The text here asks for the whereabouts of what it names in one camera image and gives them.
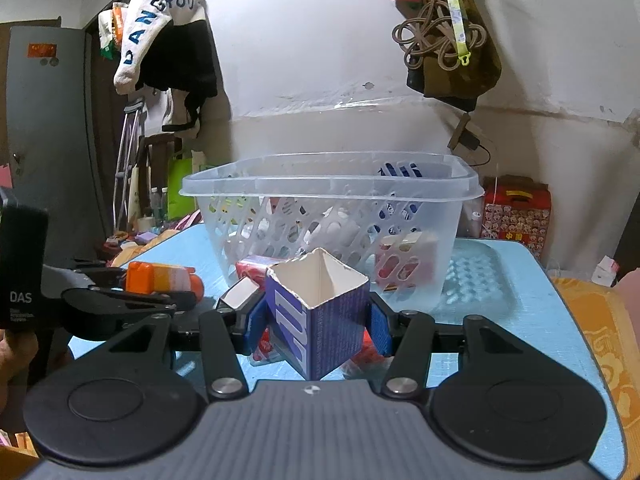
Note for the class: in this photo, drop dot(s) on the metal crutch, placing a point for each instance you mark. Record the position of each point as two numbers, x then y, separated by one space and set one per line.
126 160

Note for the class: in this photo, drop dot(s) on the clear plastic basket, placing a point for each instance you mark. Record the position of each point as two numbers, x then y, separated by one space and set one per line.
330 205

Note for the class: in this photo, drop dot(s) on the black garment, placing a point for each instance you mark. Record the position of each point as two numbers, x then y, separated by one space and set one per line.
185 65

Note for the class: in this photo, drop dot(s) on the red and white box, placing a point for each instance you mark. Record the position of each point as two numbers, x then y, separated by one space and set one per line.
406 260

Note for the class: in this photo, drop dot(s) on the green shopping bag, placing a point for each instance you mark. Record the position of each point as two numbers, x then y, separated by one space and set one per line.
182 187

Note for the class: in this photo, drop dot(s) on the orange and white bottle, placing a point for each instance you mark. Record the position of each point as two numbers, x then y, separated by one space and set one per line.
160 278

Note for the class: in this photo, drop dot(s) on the small white carton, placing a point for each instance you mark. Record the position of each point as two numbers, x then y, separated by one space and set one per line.
606 270

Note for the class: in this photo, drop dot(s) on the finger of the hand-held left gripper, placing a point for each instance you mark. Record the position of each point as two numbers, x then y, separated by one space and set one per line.
82 274
117 310

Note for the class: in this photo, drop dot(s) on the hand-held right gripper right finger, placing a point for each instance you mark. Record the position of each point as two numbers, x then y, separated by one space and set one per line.
380 327

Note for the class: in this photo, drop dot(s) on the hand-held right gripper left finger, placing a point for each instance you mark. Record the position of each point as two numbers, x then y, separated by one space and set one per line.
256 327

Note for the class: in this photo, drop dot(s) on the white lettered garment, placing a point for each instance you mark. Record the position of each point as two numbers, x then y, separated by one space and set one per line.
150 20

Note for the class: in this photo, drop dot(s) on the flat red packet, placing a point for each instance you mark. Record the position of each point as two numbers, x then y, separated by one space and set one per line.
265 349

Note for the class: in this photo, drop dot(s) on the red printed gift box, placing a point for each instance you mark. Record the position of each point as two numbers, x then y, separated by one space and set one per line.
517 215

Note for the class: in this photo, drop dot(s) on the grey door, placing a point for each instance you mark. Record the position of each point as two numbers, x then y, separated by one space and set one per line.
45 135

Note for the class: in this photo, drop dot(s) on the olive hanging bag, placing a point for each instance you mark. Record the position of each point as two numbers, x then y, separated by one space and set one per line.
475 55

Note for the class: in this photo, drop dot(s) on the orange patterned blanket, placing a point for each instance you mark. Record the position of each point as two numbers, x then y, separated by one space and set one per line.
600 350

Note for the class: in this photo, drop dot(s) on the person's left hand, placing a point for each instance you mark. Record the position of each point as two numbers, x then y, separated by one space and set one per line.
15 380

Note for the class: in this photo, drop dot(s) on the blue striped carton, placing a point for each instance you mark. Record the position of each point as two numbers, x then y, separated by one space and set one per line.
397 185

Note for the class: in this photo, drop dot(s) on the small white box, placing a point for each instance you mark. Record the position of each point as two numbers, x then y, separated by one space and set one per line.
239 294

